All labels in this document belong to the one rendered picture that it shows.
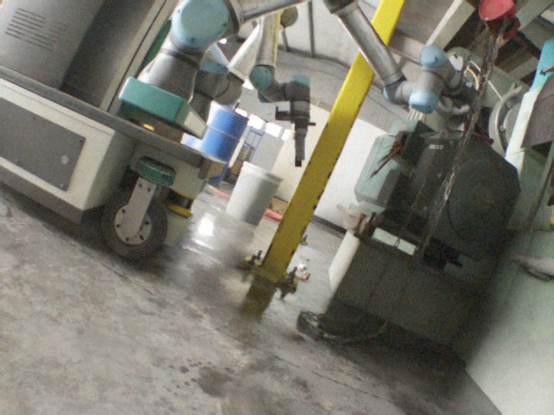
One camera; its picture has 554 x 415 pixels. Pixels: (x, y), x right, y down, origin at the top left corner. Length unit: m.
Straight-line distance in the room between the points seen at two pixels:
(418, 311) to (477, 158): 0.70
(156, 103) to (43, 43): 0.42
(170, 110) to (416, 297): 1.28
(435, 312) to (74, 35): 1.71
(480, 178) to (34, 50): 1.59
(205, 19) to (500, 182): 1.31
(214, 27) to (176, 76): 0.18
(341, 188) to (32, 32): 6.76
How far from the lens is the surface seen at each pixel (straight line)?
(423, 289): 1.78
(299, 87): 1.50
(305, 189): 1.56
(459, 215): 1.59
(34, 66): 1.17
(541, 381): 1.24
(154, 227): 1.01
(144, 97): 0.96
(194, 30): 0.86
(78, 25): 1.14
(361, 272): 1.71
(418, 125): 1.88
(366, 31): 1.18
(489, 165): 1.67
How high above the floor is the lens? 0.33
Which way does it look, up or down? 3 degrees down
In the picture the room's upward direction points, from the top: 25 degrees clockwise
